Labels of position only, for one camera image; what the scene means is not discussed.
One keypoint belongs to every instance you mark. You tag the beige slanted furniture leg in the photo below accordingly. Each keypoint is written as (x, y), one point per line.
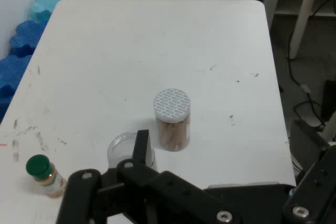
(305, 11)

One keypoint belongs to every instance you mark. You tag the clear jar with black seeds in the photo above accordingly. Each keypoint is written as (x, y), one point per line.
(120, 145)

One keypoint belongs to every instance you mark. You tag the dark blue foam block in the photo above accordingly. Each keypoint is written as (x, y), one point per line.
(27, 37)
(13, 77)

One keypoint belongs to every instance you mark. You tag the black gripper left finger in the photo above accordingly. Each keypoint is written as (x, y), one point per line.
(157, 190)

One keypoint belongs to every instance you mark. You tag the small green-capped spice bottle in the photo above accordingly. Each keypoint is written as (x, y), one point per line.
(44, 176)

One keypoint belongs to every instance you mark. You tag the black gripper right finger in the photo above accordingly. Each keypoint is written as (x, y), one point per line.
(315, 187)

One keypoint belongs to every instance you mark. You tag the brown-filled jar with patterned lid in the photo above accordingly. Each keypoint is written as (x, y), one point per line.
(172, 119)

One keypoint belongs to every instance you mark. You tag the light blue foam block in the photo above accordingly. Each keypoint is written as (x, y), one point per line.
(48, 5)

